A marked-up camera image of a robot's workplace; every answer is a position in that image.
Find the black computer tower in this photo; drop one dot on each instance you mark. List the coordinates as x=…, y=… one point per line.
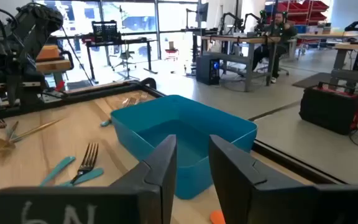
x=207, y=70

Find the wooden side table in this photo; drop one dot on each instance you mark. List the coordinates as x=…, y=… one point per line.
x=53, y=66

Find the black and red case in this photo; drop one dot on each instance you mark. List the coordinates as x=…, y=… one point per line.
x=328, y=109

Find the office chair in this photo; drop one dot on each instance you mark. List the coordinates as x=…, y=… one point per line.
x=126, y=56

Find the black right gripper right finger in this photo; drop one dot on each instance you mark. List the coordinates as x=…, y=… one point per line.
x=259, y=200

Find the black desk monitor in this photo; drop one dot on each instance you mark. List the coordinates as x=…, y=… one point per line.
x=104, y=31

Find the dark floor mat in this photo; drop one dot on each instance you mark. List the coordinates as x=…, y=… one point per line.
x=312, y=80

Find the blue plastic bin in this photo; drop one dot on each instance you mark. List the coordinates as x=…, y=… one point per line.
x=182, y=115

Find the red storage bin shelf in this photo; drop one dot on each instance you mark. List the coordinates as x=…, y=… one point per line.
x=303, y=9

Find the wooden top workbench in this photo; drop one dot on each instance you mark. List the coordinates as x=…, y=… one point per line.
x=353, y=46

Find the small red cart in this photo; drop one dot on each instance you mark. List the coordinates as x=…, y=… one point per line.
x=171, y=53

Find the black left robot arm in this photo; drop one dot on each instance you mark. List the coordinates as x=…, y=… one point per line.
x=36, y=28

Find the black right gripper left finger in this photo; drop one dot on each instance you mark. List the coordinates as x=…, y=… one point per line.
x=129, y=200

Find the person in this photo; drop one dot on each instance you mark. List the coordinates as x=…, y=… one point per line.
x=280, y=34

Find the black standing desk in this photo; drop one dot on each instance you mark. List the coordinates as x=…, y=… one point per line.
x=117, y=42

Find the grey leg wooden workbench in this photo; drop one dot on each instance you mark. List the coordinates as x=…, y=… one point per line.
x=228, y=38

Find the monitor on pole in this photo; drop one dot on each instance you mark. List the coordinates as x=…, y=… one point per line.
x=202, y=12

